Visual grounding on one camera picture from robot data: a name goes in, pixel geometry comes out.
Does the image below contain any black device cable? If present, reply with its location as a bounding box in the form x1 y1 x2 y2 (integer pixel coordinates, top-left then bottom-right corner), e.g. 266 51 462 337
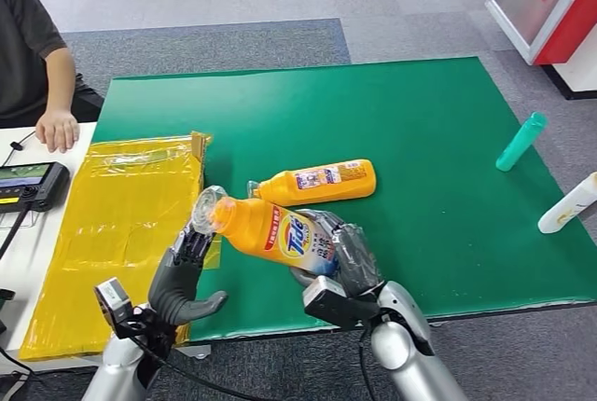
0 206 29 260

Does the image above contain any yellow plastic wrapped board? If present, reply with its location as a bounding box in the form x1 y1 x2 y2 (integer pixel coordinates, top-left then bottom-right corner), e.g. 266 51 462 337
18 131 224 363

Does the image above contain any white plastic bottle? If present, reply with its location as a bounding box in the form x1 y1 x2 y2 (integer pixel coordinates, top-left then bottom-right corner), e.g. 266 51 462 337
537 173 597 236

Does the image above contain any green table mat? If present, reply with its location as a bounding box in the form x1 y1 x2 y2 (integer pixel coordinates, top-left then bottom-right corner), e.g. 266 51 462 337
92 56 597 344

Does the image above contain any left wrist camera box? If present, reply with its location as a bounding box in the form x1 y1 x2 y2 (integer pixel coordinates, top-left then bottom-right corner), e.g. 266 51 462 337
94 277 134 328

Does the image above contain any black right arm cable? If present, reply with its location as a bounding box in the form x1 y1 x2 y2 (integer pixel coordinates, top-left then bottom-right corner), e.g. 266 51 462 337
358 326 377 401

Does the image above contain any orange detergent bottle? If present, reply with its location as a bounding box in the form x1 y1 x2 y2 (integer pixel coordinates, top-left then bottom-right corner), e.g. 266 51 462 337
191 185 340 279
247 159 377 208

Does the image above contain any person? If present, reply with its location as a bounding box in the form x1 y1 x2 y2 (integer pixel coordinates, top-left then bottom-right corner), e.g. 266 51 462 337
0 0 104 154

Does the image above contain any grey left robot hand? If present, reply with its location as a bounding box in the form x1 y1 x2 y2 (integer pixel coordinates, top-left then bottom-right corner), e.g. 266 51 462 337
148 225 229 327

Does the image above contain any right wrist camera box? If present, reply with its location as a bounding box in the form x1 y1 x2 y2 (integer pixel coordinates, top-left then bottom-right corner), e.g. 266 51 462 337
302 275 381 331

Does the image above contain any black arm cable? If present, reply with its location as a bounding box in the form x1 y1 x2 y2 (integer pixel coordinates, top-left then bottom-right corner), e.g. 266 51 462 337
358 326 377 401
125 324 262 401

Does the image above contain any red and white cabinet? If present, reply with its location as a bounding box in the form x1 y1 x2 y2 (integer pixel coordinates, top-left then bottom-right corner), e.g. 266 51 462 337
485 0 597 101

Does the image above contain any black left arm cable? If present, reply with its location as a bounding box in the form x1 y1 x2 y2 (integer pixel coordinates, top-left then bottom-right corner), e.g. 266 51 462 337
125 324 262 401

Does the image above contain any black handheld screen device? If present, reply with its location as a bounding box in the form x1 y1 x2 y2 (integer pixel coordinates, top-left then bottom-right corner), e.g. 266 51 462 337
0 161 71 214

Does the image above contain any person's hand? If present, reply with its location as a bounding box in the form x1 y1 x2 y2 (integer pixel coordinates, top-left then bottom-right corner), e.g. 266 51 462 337
35 107 80 154

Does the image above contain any thin black cable with clip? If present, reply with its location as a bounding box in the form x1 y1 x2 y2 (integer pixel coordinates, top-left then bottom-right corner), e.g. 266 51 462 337
0 131 36 168

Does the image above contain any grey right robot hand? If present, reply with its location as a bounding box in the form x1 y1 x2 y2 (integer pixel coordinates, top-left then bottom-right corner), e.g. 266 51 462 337
288 208 384 299

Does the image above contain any metal table bracket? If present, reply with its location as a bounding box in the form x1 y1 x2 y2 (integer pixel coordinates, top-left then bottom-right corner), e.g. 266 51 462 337
179 344 212 361

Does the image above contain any teal plastic bottle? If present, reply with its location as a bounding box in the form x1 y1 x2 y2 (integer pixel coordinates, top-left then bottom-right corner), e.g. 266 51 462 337
495 112 549 173

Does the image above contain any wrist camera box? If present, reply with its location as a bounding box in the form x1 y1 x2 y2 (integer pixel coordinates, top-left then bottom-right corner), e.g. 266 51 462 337
302 275 381 331
94 277 134 328

